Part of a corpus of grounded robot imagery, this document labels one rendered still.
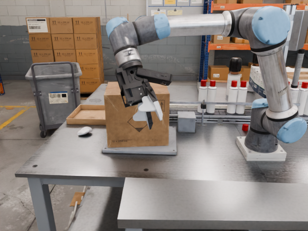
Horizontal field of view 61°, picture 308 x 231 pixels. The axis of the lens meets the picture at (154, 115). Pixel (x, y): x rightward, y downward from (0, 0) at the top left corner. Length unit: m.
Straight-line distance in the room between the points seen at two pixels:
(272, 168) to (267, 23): 0.63
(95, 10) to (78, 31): 1.51
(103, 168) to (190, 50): 5.05
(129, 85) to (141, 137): 0.54
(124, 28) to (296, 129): 0.75
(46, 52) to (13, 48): 2.06
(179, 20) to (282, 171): 0.76
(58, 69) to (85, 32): 0.94
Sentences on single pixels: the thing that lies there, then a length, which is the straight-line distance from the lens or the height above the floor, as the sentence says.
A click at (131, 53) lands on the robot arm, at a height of 1.35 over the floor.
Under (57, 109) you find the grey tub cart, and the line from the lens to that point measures 3.38.
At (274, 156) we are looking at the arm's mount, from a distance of 1.32.
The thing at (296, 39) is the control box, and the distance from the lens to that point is 1.51.
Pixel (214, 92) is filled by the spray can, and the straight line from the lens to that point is 1.61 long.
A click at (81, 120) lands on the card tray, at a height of 0.86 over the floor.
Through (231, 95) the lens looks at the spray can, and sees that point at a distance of 1.64.
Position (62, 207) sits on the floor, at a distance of 2.34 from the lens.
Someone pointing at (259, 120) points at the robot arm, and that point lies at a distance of 1.23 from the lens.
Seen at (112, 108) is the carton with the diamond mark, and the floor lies 1.05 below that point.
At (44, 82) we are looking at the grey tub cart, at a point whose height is 0.72.
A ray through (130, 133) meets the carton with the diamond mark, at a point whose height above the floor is 0.92.
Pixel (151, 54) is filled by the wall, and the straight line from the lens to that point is 5.99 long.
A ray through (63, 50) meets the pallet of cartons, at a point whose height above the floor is 0.87.
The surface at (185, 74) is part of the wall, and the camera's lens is 6.10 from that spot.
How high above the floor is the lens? 1.46
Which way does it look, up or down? 22 degrees down
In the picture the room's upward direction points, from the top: straight up
